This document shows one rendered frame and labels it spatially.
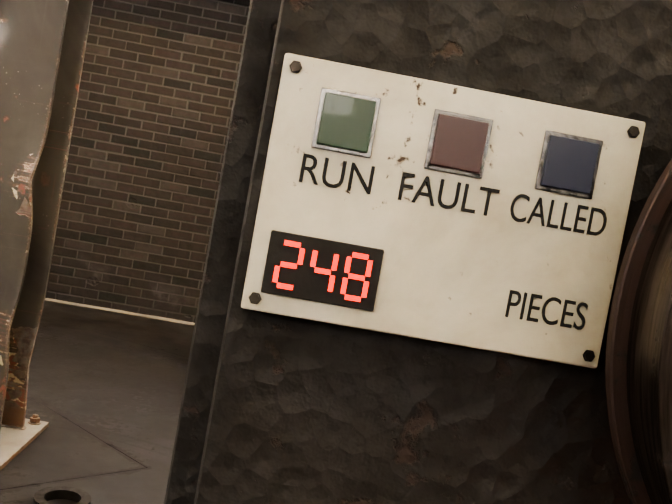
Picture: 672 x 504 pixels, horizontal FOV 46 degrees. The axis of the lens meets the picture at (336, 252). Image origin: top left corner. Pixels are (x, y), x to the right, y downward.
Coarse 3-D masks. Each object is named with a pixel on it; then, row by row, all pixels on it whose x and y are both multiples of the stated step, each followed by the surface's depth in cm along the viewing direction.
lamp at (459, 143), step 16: (448, 128) 55; (464, 128) 55; (480, 128) 55; (448, 144) 55; (464, 144) 55; (480, 144) 55; (432, 160) 55; (448, 160) 55; (464, 160) 55; (480, 160) 55
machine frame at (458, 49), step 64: (256, 0) 64; (320, 0) 56; (384, 0) 56; (448, 0) 57; (512, 0) 57; (576, 0) 57; (640, 0) 57; (256, 64) 64; (384, 64) 57; (448, 64) 57; (512, 64) 57; (576, 64) 57; (640, 64) 58; (256, 128) 65; (256, 192) 57; (640, 192) 58; (256, 320) 57; (192, 384) 66; (256, 384) 58; (320, 384) 58; (384, 384) 58; (448, 384) 58; (512, 384) 59; (576, 384) 59; (192, 448) 66; (256, 448) 58; (320, 448) 58; (384, 448) 58; (448, 448) 59; (512, 448) 59; (576, 448) 59
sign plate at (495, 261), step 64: (320, 64) 54; (384, 128) 55; (512, 128) 55; (576, 128) 56; (640, 128) 56; (320, 192) 55; (384, 192) 55; (448, 192) 55; (512, 192) 56; (576, 192) 56; (256, 256) 55; (320, 256) 55; (384, 256) 56; (448, 256) 56; (512, 256) 56; (576, 256) 56; (320, 320) 56; (384, 320) 56; (448, 320) 56; (512, 320) 56; (576, 320) 57
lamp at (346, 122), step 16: (336, 96) 54; (336, 112) 54; (352, 112) 54; (368, 112) 54; (320, 128) 54; (336, 128) 54; (352, 128) 54; (368, 128) 54; (320, 144) 55; (336, 144) 54; (352, 144) 54; (368, 144) 55
